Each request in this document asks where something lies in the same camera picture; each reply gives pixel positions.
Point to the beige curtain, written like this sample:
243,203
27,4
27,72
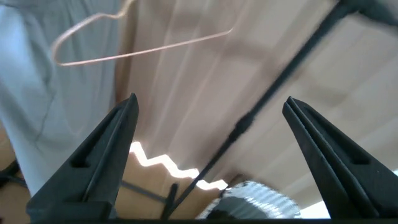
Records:
202,93

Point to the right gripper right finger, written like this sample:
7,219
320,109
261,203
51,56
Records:
348,177

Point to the pink clothes hanger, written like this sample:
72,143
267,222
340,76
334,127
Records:
140,52

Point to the black clothes rack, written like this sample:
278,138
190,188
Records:
245,123

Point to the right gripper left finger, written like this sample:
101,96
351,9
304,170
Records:
68,186

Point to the pale grey shorts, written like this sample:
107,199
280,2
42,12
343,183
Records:
37,93

